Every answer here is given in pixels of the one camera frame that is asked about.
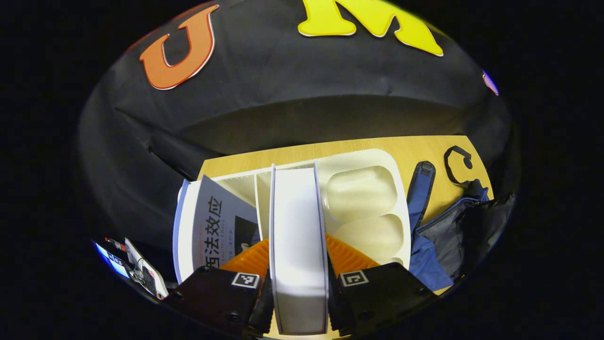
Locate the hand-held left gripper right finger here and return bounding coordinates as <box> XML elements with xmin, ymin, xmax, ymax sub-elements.
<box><xmin>326</xmin><ymin>234</ymin><xmax>438</xmax><ymax>337</ymax></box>

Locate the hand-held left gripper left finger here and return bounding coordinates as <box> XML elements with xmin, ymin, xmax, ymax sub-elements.
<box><xmin>163</xmin><ymin>238</ymin><xmax>275</xmax><ymax>338</ymax></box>

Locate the blue schoolbag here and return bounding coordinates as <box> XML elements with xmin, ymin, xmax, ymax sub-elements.
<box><xmin>407</xmin><ymin>145</ymin><xmax>517</xmax><ymax>292</ymax></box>

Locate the grey book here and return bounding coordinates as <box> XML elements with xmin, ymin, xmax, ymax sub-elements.
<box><xmin>172</xmin><ymin>175</ymin><xmax>261</xmax><ymax>284</ymax></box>

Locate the white book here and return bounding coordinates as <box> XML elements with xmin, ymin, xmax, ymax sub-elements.
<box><xmin>269</xmin><ymin>163</ymin><xmax>330</xmax><ymax>337</ymax></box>

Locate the cream plastic bookshelf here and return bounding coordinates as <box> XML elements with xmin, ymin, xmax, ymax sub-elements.
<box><xmin>182</xmin><ymin>149</ymin><xmax>412</xmax><ymax>270</ymax></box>

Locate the white side table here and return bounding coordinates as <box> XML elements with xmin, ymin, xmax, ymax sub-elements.
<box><xmin>124</xmin><ymin>238</ymin><xmax>169</xmax><ymax>300</ymax></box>

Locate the computer monitor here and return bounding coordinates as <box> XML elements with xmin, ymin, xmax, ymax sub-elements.
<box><xmin>94</xmin><ymin>242</ymin><xmax>130</xmax><ymax>279</ymax></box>

